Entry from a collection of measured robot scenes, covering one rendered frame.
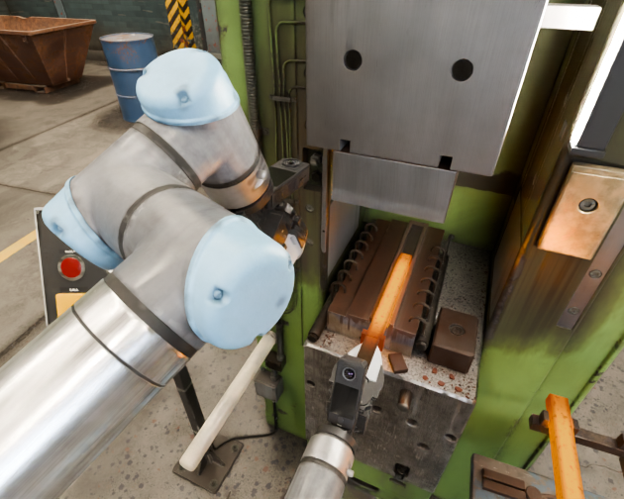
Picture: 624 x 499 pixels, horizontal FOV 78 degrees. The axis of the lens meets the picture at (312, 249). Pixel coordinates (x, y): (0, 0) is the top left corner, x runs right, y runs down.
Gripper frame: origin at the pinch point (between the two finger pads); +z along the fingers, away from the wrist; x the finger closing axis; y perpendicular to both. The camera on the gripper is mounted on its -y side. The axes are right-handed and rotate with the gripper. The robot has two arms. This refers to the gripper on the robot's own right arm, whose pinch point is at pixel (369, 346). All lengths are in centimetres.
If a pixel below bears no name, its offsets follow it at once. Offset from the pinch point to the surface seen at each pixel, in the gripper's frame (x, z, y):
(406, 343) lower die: 6.1, 9.0, 6.0
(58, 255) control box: -67, -11, -10
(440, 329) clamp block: 12.2, 13.5, 3.6
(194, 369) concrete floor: -91, 35, 100
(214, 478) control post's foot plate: -53, -3, 100
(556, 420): 33.4, -0.5, 2.9
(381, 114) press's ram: -4.3, 8.0, -41.9
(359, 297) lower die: -6.8, 14.8, 2.4
